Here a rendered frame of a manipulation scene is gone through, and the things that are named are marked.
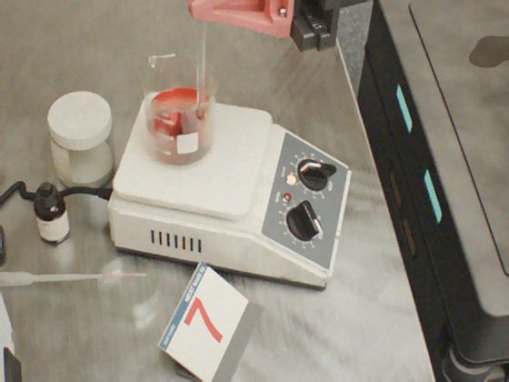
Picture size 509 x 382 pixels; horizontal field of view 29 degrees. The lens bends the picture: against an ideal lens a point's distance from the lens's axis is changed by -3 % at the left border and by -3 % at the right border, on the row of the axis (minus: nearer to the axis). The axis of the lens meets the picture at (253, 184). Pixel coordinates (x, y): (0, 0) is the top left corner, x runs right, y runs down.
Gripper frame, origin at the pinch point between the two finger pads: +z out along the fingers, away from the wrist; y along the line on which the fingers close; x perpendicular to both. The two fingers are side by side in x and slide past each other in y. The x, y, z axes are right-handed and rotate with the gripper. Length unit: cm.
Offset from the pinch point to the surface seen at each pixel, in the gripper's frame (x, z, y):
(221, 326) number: 24.3, 3.3, 13.2
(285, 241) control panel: 20.2, -4.1, 9.5
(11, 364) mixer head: -18.2, 20.3, 34.6
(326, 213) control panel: 22.0, -9.3, 7.0
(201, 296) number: 22.3, 4.2, 10.9
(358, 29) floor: 101, -68, -86
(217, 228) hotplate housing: 19.0, 1.2, 7.0
